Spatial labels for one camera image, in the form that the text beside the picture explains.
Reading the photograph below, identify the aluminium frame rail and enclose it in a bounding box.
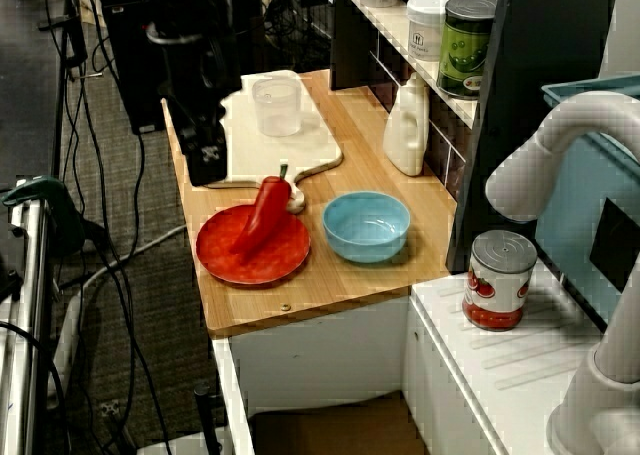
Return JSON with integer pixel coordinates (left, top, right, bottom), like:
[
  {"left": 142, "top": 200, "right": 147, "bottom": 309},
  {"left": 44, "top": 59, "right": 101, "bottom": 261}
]
[{"left": 0, "top": 177, "right": 56, "bottom": 455}]

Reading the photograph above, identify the red round plate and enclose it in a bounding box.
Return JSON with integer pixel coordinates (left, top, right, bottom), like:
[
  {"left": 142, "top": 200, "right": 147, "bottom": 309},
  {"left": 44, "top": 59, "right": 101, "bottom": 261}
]
[{"left": 195, "top": 204, "right": 312, "bottom": 286}]

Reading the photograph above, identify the red toy pepper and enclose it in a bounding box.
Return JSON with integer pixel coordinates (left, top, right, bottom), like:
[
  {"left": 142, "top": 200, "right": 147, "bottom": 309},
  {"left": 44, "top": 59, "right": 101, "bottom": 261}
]
[{"left": 228, "top": 163, "right": 293, "bottom": 266}]

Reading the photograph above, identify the dark shelf unit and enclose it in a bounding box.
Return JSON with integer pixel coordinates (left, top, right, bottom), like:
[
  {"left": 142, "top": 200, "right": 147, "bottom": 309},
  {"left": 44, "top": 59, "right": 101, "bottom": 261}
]
[{"left": 329, "top": 0, "right": 621, "bottom": 276}]

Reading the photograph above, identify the grey toy faucet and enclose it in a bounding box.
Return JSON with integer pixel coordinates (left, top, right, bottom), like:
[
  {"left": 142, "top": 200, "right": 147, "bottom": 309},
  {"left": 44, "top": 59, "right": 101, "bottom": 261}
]
[{"left": 484, "top": 90, "right": 640, "bottom": 455}]

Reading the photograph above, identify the green peas can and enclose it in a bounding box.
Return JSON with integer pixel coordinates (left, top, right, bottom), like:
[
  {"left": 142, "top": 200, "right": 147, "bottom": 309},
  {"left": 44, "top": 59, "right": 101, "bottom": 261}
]
[{"left": 436, "top": 0, "right": 499, "bottom": 100}]

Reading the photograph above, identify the white detergent bottle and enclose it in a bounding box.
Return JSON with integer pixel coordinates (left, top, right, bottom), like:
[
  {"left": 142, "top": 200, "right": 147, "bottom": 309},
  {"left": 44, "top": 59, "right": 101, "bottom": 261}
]
[{"left": 382, "top": 72, "right": 431, "bottom": 177}]

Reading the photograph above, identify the black wire mesh fence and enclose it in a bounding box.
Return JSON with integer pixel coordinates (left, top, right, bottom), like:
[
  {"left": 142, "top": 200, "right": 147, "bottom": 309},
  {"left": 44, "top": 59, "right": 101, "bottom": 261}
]
[{"left": 262, "top": 0, "right": 334, "bottom": 74}]

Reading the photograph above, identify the light wooden cutting board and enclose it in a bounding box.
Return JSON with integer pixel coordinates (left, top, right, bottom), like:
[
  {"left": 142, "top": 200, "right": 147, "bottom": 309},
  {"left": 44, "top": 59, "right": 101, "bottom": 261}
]
[{"left": 199, "top": 69, "right": 345, "bottom": 215}]

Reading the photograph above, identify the tomato can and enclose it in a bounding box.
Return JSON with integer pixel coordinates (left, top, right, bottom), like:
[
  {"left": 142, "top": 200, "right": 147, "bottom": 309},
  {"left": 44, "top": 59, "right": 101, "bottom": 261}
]
[{"left": 461, "top": 229, "right": 538, "bottom": 332}]

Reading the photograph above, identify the clear open plastic jar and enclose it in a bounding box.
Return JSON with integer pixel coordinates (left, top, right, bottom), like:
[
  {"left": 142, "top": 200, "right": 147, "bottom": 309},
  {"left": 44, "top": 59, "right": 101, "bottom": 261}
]
[{"left": 251, "top": 77, "right": 303, "bottom": 138}]

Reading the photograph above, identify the black metal post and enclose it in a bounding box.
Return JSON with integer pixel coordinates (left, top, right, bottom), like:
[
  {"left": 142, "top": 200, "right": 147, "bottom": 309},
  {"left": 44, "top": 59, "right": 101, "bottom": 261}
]
[{"left": 193, "top": 382, "right": 224, "bottom": 455}]

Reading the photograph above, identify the white toy kitchen cabinet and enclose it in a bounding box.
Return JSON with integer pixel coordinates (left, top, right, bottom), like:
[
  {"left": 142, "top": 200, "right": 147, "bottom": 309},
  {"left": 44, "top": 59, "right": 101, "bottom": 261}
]
[{"left": 209, "top": 269, "right": 640, "bottom": 455}]

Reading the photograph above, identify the light grey cable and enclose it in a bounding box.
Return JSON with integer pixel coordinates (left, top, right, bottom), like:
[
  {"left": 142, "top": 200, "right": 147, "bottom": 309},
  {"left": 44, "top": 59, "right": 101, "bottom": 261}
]
[{"left": 47, "top": 223, "right": 187, "bottom": 396}]

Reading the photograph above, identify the light blue bowl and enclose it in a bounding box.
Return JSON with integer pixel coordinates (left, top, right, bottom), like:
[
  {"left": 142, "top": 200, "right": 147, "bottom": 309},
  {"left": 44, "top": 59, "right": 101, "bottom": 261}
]
[{"left": 321, "top": 190, "right": 412, "bottom": 265}]

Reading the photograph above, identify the green clamp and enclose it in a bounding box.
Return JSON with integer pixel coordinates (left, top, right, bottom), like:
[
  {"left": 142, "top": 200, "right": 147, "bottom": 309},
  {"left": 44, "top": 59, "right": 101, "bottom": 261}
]
[{"left": 0, "top": 174, "right": 86, "bottom": 256}]

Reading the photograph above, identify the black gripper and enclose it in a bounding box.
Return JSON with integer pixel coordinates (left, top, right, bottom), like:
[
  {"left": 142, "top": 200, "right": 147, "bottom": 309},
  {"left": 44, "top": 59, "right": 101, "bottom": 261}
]
[{"left": 159, "top": 37, "right": 242, "bottom": 187}]

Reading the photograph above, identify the black cable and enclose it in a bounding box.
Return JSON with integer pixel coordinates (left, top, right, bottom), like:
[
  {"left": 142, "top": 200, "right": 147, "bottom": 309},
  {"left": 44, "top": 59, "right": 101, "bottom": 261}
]
[
  {"left": 102, "top": 132, "right": 174, "bottom": 455},
  {"left": 0, "top": 322, "right": 69, "bottom": 455},
  {"left": 74, "top": 24, "right": 136, "bottom": 426}
]

